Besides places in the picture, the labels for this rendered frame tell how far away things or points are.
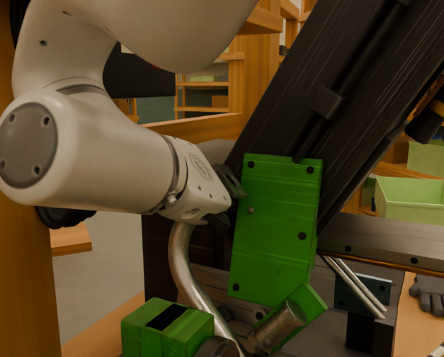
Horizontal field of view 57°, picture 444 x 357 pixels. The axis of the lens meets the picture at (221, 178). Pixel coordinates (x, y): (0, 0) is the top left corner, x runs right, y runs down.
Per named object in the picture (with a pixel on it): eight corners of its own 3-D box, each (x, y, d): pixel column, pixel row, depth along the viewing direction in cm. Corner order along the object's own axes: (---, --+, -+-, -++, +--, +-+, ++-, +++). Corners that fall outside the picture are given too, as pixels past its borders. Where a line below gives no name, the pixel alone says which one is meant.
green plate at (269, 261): (318, 303, 62) (335, 165, 62) (302, 316, 55) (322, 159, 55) (248, 286, 67) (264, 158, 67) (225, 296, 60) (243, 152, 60)
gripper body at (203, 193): (201, 191, 40) (243, 200, 50) (152, 113, 43) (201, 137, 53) (146, 236, 41) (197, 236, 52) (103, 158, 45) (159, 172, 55)
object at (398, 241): (454, 244, 71) (456, 227, 71) (455, 282, 58) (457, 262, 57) (248, 212, 89) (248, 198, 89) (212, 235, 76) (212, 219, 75)
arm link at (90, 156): (87, 157, 43) (126, 231, 40) (-36, 127, 31) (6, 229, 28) (144, 105, 41) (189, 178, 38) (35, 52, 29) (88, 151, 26)
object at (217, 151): (282, 282, 100) (287, 143, 93) (224, 352, 74) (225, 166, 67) (217, 267, 109) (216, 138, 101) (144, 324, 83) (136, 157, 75)
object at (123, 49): (178, 96, 70) (176, 2, 67) (107, 99, 56) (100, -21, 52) (122, 95, 76) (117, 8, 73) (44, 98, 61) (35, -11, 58)
